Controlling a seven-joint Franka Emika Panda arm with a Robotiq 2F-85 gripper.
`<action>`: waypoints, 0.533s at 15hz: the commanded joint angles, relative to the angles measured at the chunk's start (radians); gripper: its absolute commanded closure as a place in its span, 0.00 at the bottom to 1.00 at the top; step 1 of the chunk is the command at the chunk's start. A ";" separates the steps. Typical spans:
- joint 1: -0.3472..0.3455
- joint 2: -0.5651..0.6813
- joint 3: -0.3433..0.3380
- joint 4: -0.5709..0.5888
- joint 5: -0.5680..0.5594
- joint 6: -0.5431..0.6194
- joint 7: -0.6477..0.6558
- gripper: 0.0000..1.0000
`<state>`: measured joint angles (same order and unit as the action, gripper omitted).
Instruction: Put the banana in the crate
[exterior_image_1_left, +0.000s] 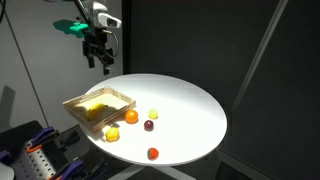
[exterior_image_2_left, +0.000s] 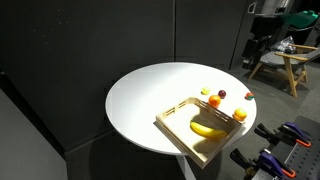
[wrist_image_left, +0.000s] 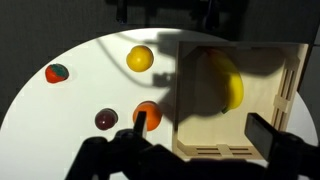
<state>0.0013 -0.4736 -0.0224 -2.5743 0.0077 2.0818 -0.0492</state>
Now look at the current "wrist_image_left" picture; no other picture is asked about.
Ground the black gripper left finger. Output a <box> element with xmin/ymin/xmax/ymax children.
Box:
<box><xmin>133</xmin><ymin>110</ymin><xmax>148</xmax><ymax>138</ymax></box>

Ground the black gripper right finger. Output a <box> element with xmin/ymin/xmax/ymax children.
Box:
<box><xmin>244</xmin><ymin>112</ymin><xmax>284</xmax><ymax>161</ymax></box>

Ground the yellow banana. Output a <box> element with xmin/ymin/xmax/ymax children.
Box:
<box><xmin>208</xmin><ymin>49</ymin><xmax>245</xmax><ymax>114</ymax></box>

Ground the wooden crate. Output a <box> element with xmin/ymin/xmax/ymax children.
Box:
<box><xmin>171</xmin><ymin>40</ymin><xmax>310</xmax><ymax>161</ymax></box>

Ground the orange fruit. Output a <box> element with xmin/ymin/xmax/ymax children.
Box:
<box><xmin>132</xmin><ymin>100</ymin><xmax>163</xmax><ymax>132</ymax></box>

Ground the dark purple plum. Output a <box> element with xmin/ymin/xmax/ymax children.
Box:
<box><xmin>94</xmin><ymin>107</ymin><xmax>119</xmax><ymax>131</ymax></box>

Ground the yellow-orange round fruit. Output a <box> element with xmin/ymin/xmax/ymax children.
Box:
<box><xmin>125</xmin><ymin>45</ymin><xmax>155</xmax><ymax>73</ymax></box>

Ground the red strawberry with green top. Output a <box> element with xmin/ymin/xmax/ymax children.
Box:
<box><xmin>44</xmin><ymin>63</ymin><xmax>70</xmax><ymax>84</ymax></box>

